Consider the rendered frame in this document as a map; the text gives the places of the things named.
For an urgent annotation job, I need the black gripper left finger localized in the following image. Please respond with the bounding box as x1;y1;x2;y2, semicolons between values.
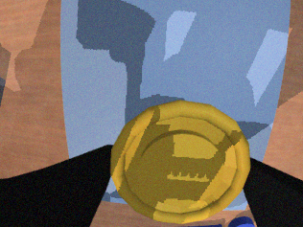
0;144;113;227

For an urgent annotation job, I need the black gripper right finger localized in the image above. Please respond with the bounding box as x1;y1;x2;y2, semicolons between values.
244;157;303;227

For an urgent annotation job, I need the grey dish rack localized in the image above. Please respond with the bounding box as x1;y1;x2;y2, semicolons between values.
0;78;5;106

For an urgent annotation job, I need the yellow round plate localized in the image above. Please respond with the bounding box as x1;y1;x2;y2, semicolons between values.
109;101;251;224

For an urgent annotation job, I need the light blue flat mat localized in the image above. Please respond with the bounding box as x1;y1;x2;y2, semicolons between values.
59;0;291;163

